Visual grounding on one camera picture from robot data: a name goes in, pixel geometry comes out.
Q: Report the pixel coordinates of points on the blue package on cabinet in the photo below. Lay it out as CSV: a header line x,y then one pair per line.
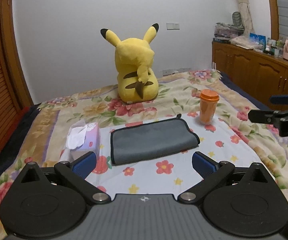
x,y
258,40

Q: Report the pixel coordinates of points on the orange lidded cup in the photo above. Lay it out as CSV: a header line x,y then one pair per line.
x,y
208,102

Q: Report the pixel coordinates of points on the white strawberry print cloth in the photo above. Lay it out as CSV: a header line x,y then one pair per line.
x,y
172,174

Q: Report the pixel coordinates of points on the pink tissue box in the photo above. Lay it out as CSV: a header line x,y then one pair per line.
x,y
82,138

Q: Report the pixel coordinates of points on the purple and grey towel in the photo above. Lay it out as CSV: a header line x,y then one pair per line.
x,y
151,141

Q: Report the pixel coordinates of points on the stack of folded fabrics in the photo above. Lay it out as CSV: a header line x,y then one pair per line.
x,y
227,31

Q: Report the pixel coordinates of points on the white wall switch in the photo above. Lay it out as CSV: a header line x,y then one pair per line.
x,y
172,26

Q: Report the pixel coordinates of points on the cream curtain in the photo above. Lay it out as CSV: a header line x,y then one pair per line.
x,y
244,9

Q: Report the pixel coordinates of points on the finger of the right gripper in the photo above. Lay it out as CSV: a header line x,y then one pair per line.
x,y
279,119
287,99

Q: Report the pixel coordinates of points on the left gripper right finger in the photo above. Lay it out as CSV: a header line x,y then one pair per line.
x,y
214,175

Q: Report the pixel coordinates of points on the yellow Pikachu plush toy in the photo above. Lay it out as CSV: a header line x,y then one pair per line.
x,y
133,60

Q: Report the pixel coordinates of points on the wooden sideboard cabinet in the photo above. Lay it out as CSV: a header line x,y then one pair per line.
x,y
258,74

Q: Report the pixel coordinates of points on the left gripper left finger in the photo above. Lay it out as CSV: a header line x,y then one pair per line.
x,y
73,175

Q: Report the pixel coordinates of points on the floral bed quilt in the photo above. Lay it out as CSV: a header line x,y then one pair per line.
x,y
41,137

